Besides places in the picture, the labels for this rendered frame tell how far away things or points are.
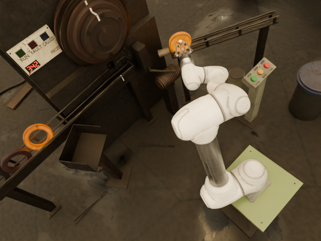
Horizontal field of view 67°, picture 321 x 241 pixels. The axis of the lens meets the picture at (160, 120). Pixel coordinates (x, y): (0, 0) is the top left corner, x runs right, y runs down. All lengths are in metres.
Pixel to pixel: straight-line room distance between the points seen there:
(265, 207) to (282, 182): 0.19
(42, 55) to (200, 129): 1.06
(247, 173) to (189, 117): 0.59
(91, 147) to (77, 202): 0.74
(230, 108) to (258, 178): 0.57
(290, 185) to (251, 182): 0.35
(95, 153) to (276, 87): 1.75
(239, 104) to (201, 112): 0.14
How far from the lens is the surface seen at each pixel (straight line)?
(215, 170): 1.24
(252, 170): 1.43
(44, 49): 1.63
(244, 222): 2.00
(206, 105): 0.96
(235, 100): 0.96
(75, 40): 1.50
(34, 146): 1.86
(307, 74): 2.14
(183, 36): 1.74
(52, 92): 1.77
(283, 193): 1.71
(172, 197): 2.07
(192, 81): 1.48
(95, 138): 1.74
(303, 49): 2.96
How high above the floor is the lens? 1.98
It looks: 57 degrees down
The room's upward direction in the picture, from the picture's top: 21 degrees counter-clockwise
